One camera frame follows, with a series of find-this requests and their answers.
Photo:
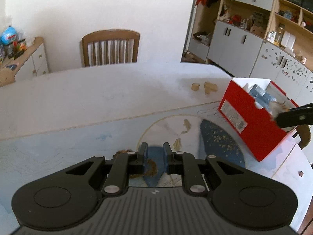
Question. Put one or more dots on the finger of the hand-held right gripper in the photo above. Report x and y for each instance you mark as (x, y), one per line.
(299, 107)
(293, 120)

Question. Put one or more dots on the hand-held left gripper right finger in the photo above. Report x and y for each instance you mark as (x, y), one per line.
(167, 156)

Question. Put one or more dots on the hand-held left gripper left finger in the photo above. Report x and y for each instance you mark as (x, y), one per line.
(144, 155)

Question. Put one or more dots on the tiger face toy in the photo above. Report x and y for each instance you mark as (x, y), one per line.
(276, 106)

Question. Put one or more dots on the red cardboard box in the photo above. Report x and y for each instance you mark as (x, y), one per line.
(256, 127)

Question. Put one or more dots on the wooden round-backed chair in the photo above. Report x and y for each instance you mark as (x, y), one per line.
(304, 132)

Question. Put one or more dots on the white container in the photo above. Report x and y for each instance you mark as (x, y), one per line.
(288, 40)

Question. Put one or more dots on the round wooden block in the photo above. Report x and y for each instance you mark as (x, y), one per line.
(195, 86)

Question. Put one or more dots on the glass bottle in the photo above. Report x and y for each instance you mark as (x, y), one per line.
(281, 34)

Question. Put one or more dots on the rectangular wooden block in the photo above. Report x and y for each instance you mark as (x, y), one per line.
(210, 87)

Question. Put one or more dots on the wooden slatted chair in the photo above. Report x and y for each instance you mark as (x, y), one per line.
(110, 34)

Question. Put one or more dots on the white wooden sideboard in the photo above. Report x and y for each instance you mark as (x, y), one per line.
(36, 58)

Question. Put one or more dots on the small cardboard box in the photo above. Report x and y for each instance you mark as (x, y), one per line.
(6, 77)

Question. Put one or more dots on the dark jar with orange label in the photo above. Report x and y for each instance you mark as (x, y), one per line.
(22, 45)

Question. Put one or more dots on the blue plastic bag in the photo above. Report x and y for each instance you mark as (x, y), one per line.
(9, 35)

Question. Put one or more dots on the white wooden wall cabinet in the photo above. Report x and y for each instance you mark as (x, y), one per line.
(234, 44)

